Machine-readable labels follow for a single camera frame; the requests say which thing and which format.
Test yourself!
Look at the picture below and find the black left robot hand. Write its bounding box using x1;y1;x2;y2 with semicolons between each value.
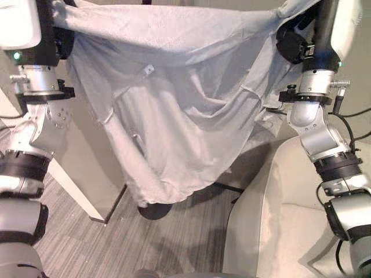
0;0;75;67

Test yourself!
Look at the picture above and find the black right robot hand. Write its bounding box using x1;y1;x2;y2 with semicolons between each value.
274;0;363;73

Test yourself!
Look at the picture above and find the white shirt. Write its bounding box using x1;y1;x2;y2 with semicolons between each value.
52;0;317;205

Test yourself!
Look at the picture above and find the cream sofa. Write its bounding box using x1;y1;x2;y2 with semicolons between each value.
222;136;371;278

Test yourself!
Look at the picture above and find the black clothes rack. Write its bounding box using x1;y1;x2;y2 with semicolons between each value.
137;0;246;222

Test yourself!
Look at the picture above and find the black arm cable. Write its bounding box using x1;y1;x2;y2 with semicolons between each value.
315;111;362;276

